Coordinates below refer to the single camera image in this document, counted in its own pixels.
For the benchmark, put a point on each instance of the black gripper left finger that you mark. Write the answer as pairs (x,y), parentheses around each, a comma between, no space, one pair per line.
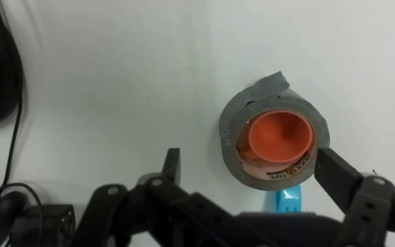
(172,166)

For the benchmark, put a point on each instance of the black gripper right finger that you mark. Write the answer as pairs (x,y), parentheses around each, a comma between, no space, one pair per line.
(364,199)

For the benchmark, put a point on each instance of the orange plastic cup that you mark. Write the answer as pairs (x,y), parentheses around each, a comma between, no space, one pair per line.
(279,137)

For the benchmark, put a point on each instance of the black power adapter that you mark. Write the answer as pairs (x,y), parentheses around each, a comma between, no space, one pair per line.
(54,225)

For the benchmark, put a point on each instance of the gray duct tape roll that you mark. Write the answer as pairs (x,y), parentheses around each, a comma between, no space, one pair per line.
(270,93)

